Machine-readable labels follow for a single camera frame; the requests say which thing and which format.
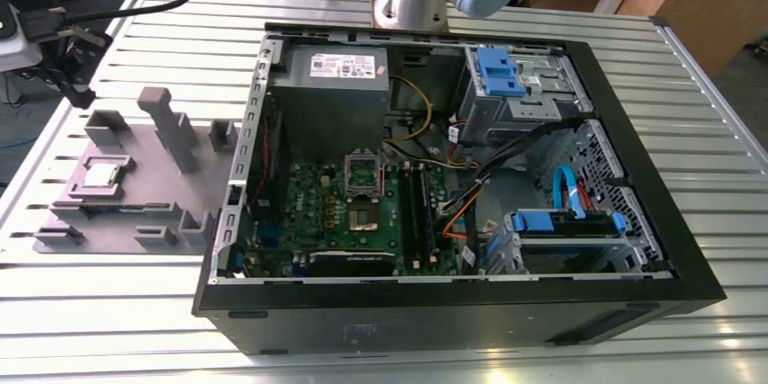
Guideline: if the CPU socket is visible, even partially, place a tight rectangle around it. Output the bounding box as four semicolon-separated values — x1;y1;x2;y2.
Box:
346;201;384;234

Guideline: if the metal socket cover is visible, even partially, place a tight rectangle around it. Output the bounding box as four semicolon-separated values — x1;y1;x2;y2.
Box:
341;152;386;202

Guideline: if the blue flat wire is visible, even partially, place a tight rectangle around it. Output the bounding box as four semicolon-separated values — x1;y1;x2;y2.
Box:
549;164;593;219

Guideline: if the yellow wire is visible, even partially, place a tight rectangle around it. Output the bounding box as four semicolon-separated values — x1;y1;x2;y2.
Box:
382;76;437;142

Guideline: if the grey metal drive cage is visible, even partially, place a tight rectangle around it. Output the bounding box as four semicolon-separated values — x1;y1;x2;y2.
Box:
458;44;594;147

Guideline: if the black PC case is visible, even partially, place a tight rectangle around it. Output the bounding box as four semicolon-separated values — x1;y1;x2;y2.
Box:
189;20;728;356

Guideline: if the wooden cabinet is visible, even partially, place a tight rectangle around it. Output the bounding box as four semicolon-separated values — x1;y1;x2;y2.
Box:
617;0;768;79

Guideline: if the blue plastic carrier rail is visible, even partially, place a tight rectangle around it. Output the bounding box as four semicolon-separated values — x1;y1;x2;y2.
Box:
482;230;524;275

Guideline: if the orange wire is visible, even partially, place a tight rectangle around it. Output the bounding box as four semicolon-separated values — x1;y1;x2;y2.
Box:
441;194;481;241

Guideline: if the grey power supply unit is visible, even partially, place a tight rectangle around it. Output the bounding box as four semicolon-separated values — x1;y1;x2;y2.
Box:
269;44;392;165

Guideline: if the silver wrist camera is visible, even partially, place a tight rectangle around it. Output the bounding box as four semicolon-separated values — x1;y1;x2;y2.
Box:
0;0;46;75

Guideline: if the blue plastic drive bracket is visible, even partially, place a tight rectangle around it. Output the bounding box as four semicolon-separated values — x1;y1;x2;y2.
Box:
476;45;518;98

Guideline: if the black wire bundle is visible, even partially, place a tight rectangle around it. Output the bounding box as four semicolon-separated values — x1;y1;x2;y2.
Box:
437;117;586;217

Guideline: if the black graphics card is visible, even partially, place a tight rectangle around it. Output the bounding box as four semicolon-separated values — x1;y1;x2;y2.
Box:
305;248;398;279

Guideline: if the grey parts rack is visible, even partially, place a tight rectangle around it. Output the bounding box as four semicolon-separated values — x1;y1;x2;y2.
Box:
32;85;245;255

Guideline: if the silver topped CPU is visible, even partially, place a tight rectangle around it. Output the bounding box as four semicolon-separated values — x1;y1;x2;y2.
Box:
81;163;121;188

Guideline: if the green motherboard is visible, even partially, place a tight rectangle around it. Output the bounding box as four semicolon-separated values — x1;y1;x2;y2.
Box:
238;158;468;279

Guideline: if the RAM stick with gold contacts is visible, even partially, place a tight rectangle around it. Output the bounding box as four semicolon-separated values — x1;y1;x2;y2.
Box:
53;201;173;217

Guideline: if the grey metal disk bay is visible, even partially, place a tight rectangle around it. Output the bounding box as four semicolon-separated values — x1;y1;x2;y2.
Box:
478;208;673;277

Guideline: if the black RAM slot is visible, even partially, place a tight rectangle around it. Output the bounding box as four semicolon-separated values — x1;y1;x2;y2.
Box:
396;165;418;269
410;165;433;268
402;165;426;269

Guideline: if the hard disk in blue carrier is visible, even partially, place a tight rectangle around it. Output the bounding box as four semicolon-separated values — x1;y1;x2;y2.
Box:
509;209;625;241

